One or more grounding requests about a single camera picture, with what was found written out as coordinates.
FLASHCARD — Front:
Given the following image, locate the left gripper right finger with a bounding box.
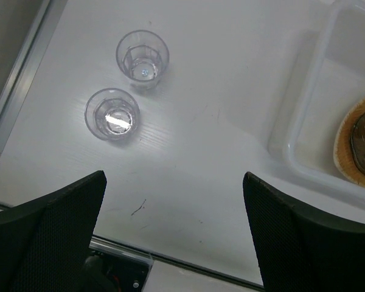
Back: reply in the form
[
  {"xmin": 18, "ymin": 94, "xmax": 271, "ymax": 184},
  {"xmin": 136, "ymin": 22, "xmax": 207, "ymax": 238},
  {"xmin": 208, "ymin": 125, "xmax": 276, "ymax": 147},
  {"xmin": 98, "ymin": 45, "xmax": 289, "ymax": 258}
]
[{"xmin": 243, "ymin": 172, "xmax": 365, "ymax": 291}]

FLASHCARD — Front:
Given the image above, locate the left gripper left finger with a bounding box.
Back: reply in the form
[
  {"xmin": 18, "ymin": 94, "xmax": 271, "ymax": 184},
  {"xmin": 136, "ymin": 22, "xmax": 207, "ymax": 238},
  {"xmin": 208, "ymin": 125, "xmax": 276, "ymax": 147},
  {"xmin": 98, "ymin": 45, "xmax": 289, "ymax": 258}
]
[{"xmin": 0, "ymin": 170, "xmax": 106, "ymax": 291}]

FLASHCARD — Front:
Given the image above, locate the woven bamboo triangular plate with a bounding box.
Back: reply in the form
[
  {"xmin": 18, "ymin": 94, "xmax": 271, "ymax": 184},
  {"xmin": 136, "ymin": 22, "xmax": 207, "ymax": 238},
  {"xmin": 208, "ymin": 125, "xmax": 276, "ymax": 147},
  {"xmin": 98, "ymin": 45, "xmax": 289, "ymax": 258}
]
[{"xmin": 333, "ymin": 98, "xmax": 365, "ymax": 188}]

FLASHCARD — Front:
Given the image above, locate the clear plastic cup front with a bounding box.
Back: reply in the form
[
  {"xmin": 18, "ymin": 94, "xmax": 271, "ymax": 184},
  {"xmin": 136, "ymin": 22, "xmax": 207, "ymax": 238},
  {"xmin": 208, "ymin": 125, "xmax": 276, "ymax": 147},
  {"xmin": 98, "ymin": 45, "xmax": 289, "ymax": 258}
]
[{"xmin": 85, "ymin": 88, "xmax": 140, "ymax": 142}]

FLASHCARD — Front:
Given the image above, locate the clear plastic cup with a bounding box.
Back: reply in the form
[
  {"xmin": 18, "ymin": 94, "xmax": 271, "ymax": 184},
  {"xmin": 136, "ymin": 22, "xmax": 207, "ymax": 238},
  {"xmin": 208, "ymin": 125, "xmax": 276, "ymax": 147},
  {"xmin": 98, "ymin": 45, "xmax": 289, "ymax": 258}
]
[
  {"xmin": 116, "ymin": 30, "xmax": 170, "ymax": 91},
  {"xmin": 85, "ymin": 88, "xmax": 140, "ymax": 142}
]

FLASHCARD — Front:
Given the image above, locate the translucent plastic bin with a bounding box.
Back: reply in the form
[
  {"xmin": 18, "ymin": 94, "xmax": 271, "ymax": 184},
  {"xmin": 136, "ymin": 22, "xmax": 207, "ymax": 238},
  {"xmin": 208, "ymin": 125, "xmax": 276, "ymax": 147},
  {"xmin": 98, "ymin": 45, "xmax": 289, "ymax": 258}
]
[{"xmin": 268, "ymin": 1, "xmax": 365, "ymax": 206}]

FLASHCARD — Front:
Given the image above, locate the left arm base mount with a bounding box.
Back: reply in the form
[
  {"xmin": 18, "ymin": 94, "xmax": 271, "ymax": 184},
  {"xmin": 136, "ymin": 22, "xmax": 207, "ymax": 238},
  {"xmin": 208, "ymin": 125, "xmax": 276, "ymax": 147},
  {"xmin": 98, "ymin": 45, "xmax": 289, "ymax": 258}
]
[{"xmin": 78, "ymin": 236, "xmax": 154, "ymax": 291}]

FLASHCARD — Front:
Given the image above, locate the aluminium table edge rail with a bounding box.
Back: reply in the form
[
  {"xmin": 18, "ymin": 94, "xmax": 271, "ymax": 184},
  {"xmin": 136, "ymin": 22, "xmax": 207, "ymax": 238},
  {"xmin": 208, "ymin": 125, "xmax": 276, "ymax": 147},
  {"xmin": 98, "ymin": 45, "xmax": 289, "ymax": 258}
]
[{"xmin": 0, "ymin": 1, "xmax": 66, "ymax": 157}]

